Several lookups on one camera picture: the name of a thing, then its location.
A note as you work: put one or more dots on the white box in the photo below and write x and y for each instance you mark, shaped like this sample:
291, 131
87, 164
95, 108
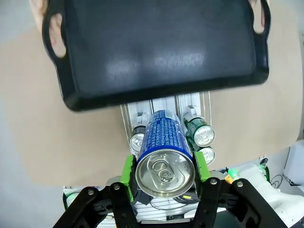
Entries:
295, 161

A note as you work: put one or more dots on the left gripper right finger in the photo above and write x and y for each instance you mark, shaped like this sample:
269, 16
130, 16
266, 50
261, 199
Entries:
237, 206

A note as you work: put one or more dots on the person's right hand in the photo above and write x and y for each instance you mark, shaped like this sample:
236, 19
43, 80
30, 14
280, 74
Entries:
38, 14

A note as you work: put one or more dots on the green Chilsung cider can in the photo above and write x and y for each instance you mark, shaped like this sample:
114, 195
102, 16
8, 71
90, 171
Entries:
204, 135
209, 155

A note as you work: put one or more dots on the yellow emergency stop box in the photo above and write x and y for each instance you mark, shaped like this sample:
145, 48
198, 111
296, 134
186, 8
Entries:
229, 179

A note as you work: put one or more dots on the black serving tray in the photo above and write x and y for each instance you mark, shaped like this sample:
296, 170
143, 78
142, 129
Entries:
154, 47

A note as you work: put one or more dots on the black Pepsi can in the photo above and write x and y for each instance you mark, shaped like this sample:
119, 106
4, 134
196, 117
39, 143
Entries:
137, 142

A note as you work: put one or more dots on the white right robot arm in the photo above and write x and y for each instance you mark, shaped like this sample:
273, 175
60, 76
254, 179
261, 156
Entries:
273, 197

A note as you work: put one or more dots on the person's left hand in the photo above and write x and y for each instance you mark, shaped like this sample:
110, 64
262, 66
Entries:
259, 21

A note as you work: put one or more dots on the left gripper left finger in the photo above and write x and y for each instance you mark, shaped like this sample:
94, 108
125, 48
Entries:
95, 206

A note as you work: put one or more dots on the blue Pocari Sweat can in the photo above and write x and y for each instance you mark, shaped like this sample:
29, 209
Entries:
164, 142

